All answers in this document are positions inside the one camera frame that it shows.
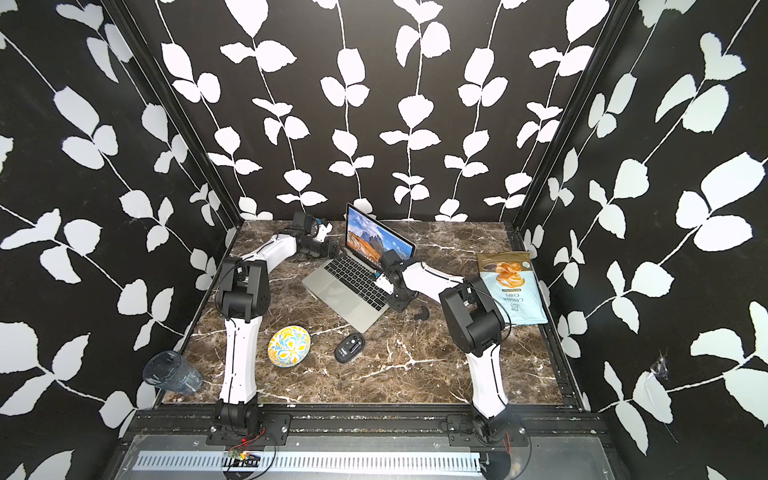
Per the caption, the silver laptop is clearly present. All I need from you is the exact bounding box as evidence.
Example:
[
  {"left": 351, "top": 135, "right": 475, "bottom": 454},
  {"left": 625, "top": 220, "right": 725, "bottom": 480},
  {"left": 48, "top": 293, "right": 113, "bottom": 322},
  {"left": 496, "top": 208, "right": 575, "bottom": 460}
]
[{"left": 303, "top": 204, "right": 415, "bottom": 333}]

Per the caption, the black wireless mouse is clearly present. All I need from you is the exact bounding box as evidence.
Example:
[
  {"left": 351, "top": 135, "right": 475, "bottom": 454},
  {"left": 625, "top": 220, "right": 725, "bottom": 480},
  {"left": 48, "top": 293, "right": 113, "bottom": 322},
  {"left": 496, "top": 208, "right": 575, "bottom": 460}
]
[{"left": 334, "top": 333, "right": 365, "bottom": 364}]

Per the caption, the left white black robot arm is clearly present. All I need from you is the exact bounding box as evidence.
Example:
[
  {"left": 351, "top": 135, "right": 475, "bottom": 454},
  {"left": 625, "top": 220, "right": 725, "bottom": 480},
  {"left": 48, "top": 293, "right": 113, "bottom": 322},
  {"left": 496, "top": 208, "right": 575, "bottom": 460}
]
[{"left": 212, "top": 212, "right": 338, "bottom": 439}]

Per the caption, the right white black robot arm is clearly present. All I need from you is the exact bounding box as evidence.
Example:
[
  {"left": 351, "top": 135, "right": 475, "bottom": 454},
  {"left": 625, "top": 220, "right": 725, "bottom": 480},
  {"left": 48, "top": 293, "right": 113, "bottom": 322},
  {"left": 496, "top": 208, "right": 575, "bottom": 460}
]
[{"left": 379, "top": 250, "right": 513, "bottom": 445}]

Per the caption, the yellow blue patterned bowl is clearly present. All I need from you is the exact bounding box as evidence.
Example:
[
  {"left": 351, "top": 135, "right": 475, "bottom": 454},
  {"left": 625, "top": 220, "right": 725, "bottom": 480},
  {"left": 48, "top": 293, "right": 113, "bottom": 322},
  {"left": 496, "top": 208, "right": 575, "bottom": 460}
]
[{"left": 267, "top": 325, "right": 311, "bottom": 368}]

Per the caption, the light blue chips bag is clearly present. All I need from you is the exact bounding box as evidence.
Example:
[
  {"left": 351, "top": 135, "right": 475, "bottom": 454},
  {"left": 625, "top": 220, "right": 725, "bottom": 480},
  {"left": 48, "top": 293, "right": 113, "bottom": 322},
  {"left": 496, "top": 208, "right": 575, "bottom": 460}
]
[{"left": 477, "top": 251, "right": 548, "bottom": 326}]

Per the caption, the clear plastic cup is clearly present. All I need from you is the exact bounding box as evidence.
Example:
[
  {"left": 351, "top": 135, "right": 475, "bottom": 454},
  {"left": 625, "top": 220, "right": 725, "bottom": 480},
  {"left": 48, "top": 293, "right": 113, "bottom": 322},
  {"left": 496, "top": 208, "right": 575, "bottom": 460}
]
[{"left": 142, "top": 350, "right": 203, "bottom": 395}]

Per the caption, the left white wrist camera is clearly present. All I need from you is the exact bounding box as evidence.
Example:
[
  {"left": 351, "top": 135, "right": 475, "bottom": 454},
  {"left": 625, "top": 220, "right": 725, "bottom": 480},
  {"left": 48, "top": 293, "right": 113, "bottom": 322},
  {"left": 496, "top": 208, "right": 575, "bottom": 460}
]
[{"left": 313, "top": 222, "right": 333, "bottom": 243}]

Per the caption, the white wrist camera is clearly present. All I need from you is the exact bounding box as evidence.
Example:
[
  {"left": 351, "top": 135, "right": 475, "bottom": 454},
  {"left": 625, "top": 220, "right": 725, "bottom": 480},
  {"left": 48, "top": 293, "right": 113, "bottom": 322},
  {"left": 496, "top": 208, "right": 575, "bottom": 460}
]
[
  {"left": 313, "top": 222, "right": 333, "bottom": 243},
  {"left": 375, "top": 273, "right": 394, "bottom": 295}
]

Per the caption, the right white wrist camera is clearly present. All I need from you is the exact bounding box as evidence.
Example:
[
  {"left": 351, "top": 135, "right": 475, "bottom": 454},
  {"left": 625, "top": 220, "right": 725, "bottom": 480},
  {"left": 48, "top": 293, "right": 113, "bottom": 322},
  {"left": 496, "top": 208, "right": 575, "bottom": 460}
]
[{"left": 375, "top": 273, "right": 394, "bottom": 295}]

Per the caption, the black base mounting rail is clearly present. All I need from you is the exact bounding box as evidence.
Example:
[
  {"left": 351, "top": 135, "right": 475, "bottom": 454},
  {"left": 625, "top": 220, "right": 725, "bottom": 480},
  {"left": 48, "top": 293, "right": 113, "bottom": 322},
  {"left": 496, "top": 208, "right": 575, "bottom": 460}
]
[{"left": 119, "top": 403, "right": 601, "bottom": 448}]

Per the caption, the white perforated cable strip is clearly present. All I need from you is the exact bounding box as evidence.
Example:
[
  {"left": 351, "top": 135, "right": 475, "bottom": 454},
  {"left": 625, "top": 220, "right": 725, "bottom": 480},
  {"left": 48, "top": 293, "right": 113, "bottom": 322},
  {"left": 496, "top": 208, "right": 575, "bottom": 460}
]
[{"left": 130, "top": 451, "right": 481, "bottom": 476}]

